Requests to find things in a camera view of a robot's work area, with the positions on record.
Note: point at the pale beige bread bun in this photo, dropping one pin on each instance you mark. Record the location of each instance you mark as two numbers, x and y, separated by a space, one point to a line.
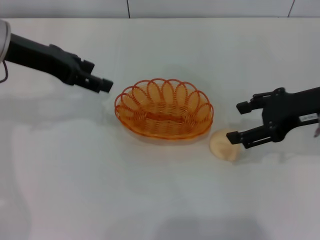
220 145

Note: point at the orange woven plastic basket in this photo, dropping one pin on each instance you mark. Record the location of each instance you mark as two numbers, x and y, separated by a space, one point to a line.
162 117

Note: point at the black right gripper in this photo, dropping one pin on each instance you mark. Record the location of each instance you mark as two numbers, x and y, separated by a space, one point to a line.
292 110

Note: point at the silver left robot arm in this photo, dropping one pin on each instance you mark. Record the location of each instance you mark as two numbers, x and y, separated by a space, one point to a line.
3 37

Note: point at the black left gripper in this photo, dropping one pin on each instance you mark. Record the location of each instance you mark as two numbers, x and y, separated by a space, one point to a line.
37 57

